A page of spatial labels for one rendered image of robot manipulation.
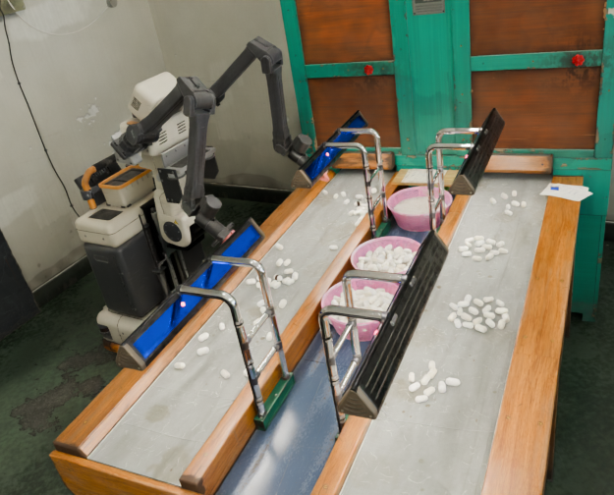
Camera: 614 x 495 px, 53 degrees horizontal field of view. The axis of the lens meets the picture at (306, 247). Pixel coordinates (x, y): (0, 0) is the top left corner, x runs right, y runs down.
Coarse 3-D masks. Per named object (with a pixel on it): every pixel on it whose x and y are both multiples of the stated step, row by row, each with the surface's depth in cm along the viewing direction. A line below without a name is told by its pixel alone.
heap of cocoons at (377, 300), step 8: (352, 288) 209; (368, 288) 208; (336, 296) 207; (360, 296) 205; (368, 296) 205; (376, 296) 203; (384, 296) 203; (392, 296) 201; (336, 304) 203; (344, 304) 202; (360, 304) 201; (368, 304) 200; (376, 304) 199; (384, 304) 197; (344, 320) 194; (360, 320) 193; (368, 320) 194
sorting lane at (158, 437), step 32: (320, 192) 281; (352, 192) 276; (320, 224) 254; (352, 224) 250; (288, 256) 235; (320, 256) 231; (256, 288) 219; (288, 288) 216; (224, 320) 205; (288, 320) 199; (192, 352) 193; (224, 352) 190; (256, 352) 188; (160, 384) 181; (192, 384) 179; (224, 384) 177; (128, 416) 171; (160, 416) 169; (192, 416) 167; (96, 448) 163; (128, 448) 161; (160, 448) 159; (192, 448) 157; (160, 480) 150
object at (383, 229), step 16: (352, 128) 237; (368, 128) 234; (320, 144) 231; (336, 144) 226; (352, 144) 223; (368, 176) 227; (368, 192) 231; (384, 192) 246; (368, 208) 233; (384, 208) 249; (384, 224) 251
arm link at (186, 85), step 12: (180, 84) 207; (192, 84) 206; (168, 96) 215; (180, 96) 210; (204, 96) 206; (156, 108) 221; (168, 108) 216; (204, 108) 208; (144, 120) 227; (156, 120) 223; (132, 132) 230; (144, 132) 228; (156, 132) 231
